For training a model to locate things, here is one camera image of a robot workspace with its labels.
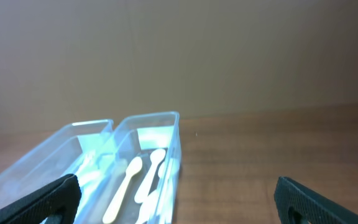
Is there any white small spoon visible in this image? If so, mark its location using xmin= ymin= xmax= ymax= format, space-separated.
xmin=134 ymin=148 xmax=166 ymax=203

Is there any clear left plastic container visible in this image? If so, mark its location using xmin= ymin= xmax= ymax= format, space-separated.
xmin=0 ymin=119 xmax=114 ymax=209

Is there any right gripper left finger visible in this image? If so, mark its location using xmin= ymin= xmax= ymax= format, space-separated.
xmin=0 ymin=174 xmax=81 ymax=224

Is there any white long plastic fork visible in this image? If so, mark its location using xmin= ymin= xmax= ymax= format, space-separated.
xmin=75 ymin=151 xmax=96 ymax=176

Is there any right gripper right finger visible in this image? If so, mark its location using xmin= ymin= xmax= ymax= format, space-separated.
xmin=273 ymin=176 xmax=358 ymax=224

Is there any yellow plastic spoon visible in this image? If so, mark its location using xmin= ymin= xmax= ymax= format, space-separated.
xmin=102 ymin=156 xmax=142 ymax=224

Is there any light blue plastic fork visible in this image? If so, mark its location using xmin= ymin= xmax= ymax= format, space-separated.
xmin=75 ymin=170 xmax=104 ymax=218

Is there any white ribbed spoon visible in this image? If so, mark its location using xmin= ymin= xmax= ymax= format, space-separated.
xmin=135 ymin=190 xmax=158 ymax=224

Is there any clear right plastic container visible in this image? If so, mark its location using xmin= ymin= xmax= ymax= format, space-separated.
xmin=75 ymin=112 xmax=181 ymax=224

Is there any clear plastic container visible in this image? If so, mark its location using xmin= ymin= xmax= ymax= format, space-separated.
xmin=0 ymin=119 xmax=114 ymax=209
xmin=75 ymin=112 xmax=181 ymax=224

